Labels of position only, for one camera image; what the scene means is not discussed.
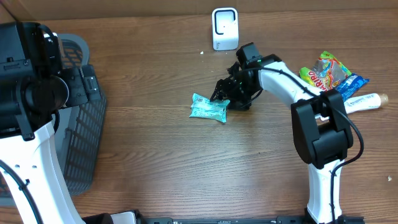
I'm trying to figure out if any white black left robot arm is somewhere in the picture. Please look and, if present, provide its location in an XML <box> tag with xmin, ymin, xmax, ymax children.
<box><xmin>1</xmin><ymin>22</ymin><xmax>137</xmax><ymax>223</ymax></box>

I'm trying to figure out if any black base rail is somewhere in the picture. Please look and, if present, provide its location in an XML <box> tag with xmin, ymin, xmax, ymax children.
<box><xmin>82</xmin><ymin>210</ymin><xmax>365</xmax><ymax>224</ymax></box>

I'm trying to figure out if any green snack packet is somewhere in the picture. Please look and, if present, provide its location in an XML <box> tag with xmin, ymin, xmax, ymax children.
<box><xmin>299</xmin><ymin>51</ymin><xmax>352</xmax><ymax>91</ymax></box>

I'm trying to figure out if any white barcode scanner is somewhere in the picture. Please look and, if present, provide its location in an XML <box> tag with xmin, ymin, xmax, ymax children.
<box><xmin>211</xmin><ymin>7</ymin><xmax>239</xmax><ymax>51</ymax></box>

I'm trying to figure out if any teal packet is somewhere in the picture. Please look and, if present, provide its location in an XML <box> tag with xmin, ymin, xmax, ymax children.
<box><xmin>189</xmin><ymin>93</ymin><xmax>230</xmax><ymax>123</ymax></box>

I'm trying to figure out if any grey plastic mesh basket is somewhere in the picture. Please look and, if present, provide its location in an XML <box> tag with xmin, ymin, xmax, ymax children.
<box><xmin>0</xmin><ymin>33</ymin><xmax>108</xmax><ymax>207</ymax></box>

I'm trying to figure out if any white tube gold cap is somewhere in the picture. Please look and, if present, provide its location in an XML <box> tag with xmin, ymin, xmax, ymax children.
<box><xmin>313</xmin><ymin>93</ymin><xmax>389</xmax><ymax>121</ymax></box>

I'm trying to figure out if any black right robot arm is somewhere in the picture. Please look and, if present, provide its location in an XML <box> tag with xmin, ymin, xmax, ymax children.
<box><xmin>211</xmin><ymin>43</ymin><xmax>353</xmax><ymax>223</ymax></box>

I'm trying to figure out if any blue snack packet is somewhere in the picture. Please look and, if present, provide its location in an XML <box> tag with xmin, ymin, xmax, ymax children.
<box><xmin>335</xmin><ymin>73</ymin><xmax>370</xmax><ymax>101</ymax></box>

